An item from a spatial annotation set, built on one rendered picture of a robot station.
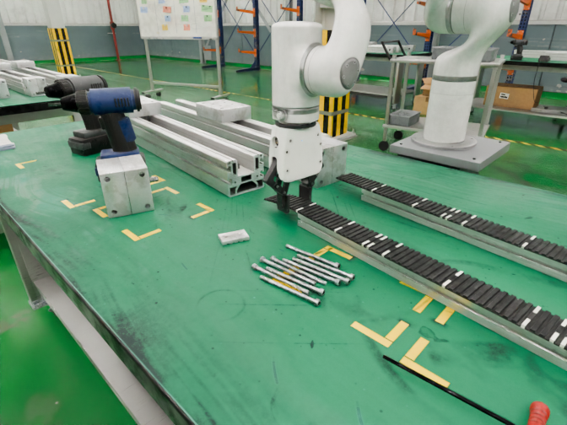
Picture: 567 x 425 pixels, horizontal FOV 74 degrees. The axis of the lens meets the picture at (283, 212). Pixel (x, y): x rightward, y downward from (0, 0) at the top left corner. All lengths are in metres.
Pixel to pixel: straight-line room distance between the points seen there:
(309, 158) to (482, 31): 0.63
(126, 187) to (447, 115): 0.88
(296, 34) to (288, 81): 0.07
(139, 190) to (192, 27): 5.89
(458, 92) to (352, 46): 0.64
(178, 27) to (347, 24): 6.23
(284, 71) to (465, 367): 0.49
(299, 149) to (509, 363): 0.44
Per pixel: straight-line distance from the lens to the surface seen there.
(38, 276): 1.82
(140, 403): 1.20
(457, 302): 0.58
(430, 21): 1.23
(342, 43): 0.61
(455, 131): 1.24
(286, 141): 0.67
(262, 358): 0.47
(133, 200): 0.83
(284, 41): 0.65
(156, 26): 7.07
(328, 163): 0.92
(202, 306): 0.55
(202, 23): 6.53
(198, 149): 0.95
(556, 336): 0.55
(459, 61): 1.20
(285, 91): 0.66
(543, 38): 8.39
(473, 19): 1.19
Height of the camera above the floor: 1.13
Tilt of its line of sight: 26 degrees down
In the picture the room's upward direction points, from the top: straight up
